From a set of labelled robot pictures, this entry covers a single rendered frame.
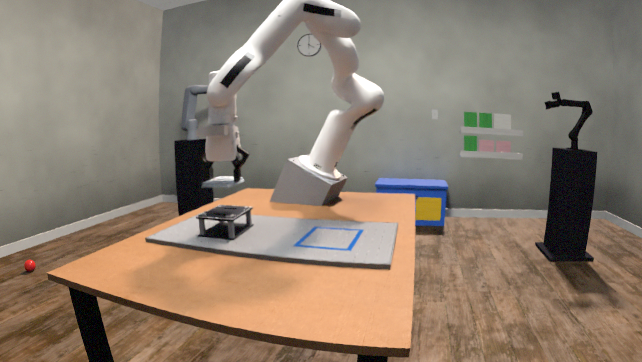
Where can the blue tape outline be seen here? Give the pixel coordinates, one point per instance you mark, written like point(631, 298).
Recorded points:
point(312, 230)

